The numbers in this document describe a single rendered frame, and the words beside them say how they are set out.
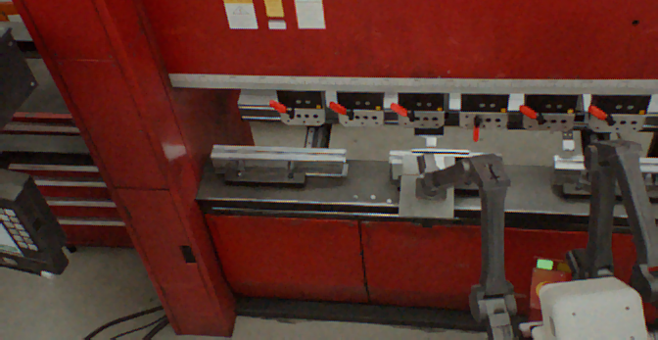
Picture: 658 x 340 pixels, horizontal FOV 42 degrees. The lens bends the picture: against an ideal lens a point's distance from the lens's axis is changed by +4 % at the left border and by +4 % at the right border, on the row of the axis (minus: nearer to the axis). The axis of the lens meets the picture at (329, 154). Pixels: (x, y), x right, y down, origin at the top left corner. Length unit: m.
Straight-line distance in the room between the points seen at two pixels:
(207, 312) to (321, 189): 0.86
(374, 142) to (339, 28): 1.86
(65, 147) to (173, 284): 0.80
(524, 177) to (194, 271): 1.31
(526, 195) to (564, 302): 0.88
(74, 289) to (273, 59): 1.86
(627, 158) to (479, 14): 0.56
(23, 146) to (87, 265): 1.28
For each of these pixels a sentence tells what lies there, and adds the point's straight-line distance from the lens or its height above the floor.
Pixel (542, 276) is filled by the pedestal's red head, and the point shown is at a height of 0.78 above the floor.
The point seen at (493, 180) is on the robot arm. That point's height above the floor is 1.57.
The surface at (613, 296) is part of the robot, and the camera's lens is 2.21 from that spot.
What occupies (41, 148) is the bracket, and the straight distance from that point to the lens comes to 2.97.
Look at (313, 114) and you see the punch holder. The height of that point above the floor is 1.23.
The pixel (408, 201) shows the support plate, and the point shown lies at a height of 1.00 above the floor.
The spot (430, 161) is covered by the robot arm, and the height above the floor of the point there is 1.23.
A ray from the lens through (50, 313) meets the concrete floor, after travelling 4.08.
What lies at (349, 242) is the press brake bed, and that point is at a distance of 3.17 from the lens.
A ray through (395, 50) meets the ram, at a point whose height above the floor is 1.52.
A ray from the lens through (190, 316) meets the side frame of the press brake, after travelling 3.65.
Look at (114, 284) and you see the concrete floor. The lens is 4.05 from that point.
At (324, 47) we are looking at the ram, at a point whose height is 1.53.
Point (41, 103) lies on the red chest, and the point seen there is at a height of 0.98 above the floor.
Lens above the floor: 3.24
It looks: 49 degrees down
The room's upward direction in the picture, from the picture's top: 8 degrees counter-clockwise
